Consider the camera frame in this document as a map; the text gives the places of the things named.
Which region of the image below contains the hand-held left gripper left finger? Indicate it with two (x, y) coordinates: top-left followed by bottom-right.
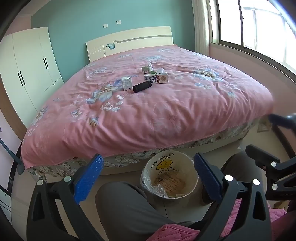
(26, 153), (104, 241)

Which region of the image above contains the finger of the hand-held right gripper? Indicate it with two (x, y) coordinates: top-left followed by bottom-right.
(245, 144), (296, 200)
(268, 113), (296, 156)

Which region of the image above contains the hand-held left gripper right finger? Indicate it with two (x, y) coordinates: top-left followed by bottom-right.
(194, 152), (272, 241)

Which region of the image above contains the round printed trash bin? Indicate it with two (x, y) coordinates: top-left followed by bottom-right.
(142, 149), (199, 198)

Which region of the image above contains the bed with floral sheet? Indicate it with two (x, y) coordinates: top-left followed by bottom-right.
(27, 119), (258, 184)

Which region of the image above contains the person's left leg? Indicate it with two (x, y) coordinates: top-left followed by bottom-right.
(95, 181), (179, 241)

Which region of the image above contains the clear plastic bin liner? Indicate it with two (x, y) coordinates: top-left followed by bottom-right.
(142, 160), (185, 198)

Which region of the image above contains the pink quilted jacket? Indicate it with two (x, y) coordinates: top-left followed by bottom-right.
(143, 199), (296, 241)

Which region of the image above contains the pink floral blanket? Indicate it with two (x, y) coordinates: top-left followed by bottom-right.
(21, 44), (274, 171)

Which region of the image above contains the blue curved bar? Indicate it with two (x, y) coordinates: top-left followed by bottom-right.
(0, 137), (25, 175)

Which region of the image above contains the window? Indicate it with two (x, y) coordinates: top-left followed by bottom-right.
(209, 0), (296, 77)

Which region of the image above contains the small white box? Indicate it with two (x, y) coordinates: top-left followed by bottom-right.
(121, 76), (133, 91)

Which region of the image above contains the black cylinder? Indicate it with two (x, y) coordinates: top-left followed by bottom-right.
(132, 82), (152, 93)

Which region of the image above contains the brown and white carton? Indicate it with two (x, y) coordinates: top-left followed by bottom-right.
(154, 72), (169, 84)

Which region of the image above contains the cream curtain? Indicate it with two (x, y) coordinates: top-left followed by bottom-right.
(192, 0), (212, 56)

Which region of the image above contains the white wardrobe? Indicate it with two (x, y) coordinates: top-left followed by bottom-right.
(0, 27), (64, 130)

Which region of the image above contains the cream headboard with butterfly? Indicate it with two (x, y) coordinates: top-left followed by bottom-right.
(86, 26), (174, 63)

